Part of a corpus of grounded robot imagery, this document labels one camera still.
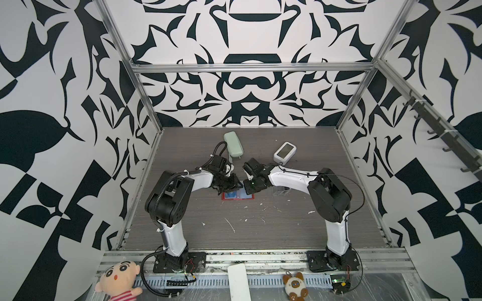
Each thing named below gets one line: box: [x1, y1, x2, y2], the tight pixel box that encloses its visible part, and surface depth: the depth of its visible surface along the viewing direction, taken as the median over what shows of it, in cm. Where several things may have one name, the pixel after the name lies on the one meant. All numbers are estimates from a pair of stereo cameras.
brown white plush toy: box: [282, 272, 309, 301], surface depth 69 cm
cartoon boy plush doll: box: [94, 260, 144, 301], surface depth 66 cm
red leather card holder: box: [221, 190, 255, 201], surface depth 93 cm
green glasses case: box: [223, 130, 245, 158], surface depth 110 cm
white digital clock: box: [273, 141, 297, 166], surface depth 106 cm
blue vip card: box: [235, 188, 253, 199], surface depth 93 cm
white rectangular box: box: [227, 263, 252, 301], surface depth 67 cm
